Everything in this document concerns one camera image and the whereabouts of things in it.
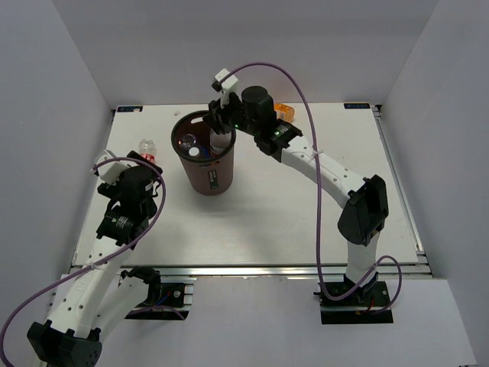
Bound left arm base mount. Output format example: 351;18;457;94
119;267;194;321

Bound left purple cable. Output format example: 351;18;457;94
0;156;168;359

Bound right blue corner sticker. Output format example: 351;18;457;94
343;102;371;109

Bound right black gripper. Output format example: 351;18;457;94
202;90;259;138

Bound clear bottle red label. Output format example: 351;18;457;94
138;139;157;163

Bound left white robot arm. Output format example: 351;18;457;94
27;151;163;366

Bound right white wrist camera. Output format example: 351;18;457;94
212;68;238;107

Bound blue corner sticker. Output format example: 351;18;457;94
343;102;371;109
116;106;143;113

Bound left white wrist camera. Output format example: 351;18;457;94
90;150;131;186

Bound brown plastic waste bin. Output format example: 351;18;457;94
170;110;236;196

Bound left blue corner sticker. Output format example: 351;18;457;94
116;106;143;113

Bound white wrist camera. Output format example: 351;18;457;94
212;68;238;107
90;150;131;186

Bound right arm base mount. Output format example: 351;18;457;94
313;274;393;325

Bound orange bottle with white label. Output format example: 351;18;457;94
274;103;295;123

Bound blue label water bottle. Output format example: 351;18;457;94
178;134;197;151
188;146;209;159

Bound red cap bottle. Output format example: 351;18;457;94
209;129;232;157

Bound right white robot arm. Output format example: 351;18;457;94
204;82;389;305

